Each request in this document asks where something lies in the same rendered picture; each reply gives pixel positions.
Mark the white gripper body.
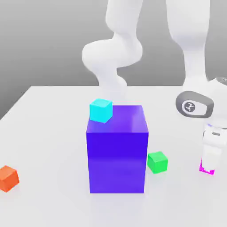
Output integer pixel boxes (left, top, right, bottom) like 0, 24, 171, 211
202, 124, 227, 148

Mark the small magenta cube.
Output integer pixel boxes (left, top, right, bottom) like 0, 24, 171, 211
199, 157, 215, 176

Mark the small green cube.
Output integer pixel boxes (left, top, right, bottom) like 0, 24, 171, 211
146, 151, 168, 174

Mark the small cyan cube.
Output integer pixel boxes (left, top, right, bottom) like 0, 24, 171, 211
89, 98, 114, 124

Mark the small orange cube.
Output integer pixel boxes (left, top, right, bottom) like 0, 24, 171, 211
0, 165, 20, 193

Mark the large blue box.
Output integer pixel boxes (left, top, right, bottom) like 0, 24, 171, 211
86, 105, 149, 194

